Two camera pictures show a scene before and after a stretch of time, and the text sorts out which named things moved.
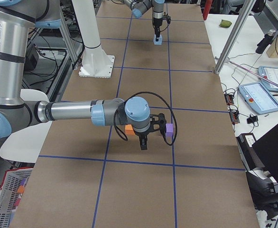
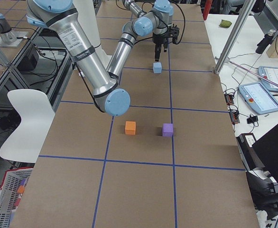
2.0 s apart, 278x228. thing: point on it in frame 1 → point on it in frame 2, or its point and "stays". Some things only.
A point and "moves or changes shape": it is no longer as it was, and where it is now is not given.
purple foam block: [169, 128] stays
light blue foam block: [160, 41] moves or changes shape
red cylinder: [208, 4] stays
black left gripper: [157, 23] → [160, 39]
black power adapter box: [251, 159] stays
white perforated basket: [3, 214] stays
